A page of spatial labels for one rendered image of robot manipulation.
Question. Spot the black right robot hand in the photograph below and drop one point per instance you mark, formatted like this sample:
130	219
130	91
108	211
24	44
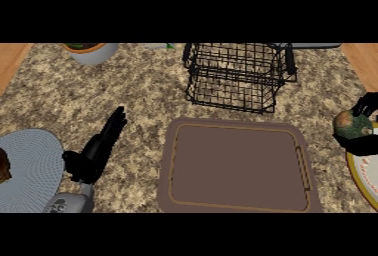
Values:
364	146

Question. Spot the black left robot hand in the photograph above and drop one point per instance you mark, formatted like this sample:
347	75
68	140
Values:
96	150

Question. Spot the green and tan squash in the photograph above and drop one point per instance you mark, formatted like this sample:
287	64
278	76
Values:
352	126

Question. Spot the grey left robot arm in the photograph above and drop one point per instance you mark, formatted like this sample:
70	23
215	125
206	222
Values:
70	202

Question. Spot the brown tray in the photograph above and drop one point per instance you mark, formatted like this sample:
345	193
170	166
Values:
240	165

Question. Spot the white plate with gold rim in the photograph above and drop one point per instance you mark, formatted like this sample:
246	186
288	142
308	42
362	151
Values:
365	175

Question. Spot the brown food item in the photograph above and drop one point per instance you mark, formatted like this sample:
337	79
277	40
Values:
3	165

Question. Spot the grey plant pot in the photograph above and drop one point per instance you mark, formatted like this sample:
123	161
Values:
92	51

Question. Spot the grey flat appliance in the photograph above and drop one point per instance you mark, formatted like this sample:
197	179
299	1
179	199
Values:
311	45

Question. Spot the pale green-tipped object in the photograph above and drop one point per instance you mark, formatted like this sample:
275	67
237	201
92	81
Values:
160	45

